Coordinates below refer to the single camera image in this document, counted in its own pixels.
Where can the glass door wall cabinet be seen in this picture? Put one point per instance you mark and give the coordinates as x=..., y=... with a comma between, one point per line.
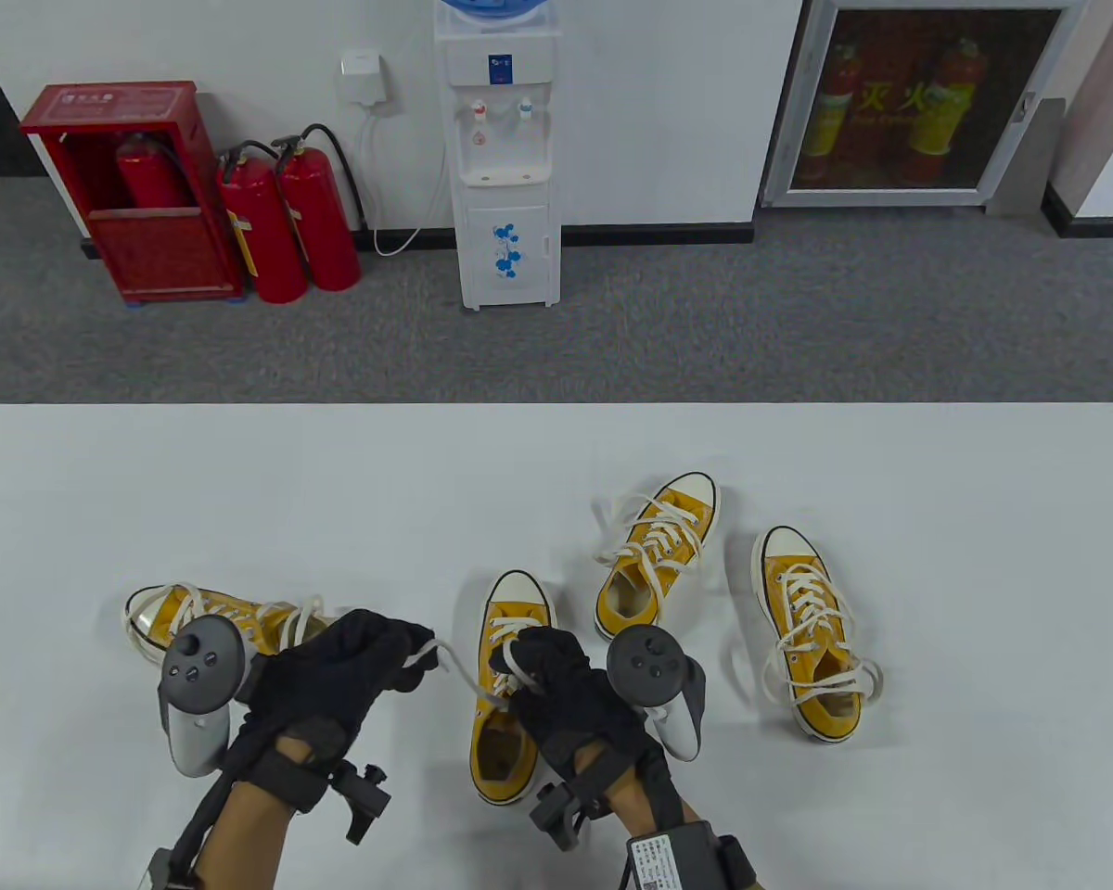
x=927, y=102

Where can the white wall box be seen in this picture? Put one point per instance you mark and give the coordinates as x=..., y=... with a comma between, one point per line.
x=362, y=79

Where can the person's left hand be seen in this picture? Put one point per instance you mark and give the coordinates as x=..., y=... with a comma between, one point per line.
x=334, y=667

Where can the yellow shoe with white laces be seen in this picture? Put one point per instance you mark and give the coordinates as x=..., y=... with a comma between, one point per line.
x=505, y=788
x=232, y=607
x=612, y=619
x=779, y=577

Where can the red extinguisher floor cabinet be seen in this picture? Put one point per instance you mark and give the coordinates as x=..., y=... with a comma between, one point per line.
x=158, y=255

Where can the person's right hand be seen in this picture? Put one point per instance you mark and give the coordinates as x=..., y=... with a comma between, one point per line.
x=566, y=695

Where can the red extinguisher behind glass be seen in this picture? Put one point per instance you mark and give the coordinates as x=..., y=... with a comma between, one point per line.
x=946, y=111
x=835, y=111

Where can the person's right forearm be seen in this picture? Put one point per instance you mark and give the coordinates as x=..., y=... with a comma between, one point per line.
x=649, y=807

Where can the black labelled wrist box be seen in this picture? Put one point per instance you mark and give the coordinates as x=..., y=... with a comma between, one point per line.
x=672, y=862
x=162, y=871

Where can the gray tracking controller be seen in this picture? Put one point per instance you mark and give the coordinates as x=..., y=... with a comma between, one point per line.
x=199, y=672
x=649, y=663

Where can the person's left forearm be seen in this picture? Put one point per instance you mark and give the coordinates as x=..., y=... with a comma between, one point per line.
x=250, y=834

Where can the gray metal panel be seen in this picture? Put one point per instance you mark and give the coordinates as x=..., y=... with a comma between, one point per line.
x=1029, y=167

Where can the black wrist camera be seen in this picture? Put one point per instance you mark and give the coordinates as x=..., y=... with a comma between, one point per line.
x=561, y=816
x=364, y=797

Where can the red fire extinguisher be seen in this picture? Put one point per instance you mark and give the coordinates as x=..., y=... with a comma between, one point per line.
x=269, y=241
x=148, y=181
x=320, y=222

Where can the white water dispenser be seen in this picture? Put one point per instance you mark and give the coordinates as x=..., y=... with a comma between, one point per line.
x=505, y=167

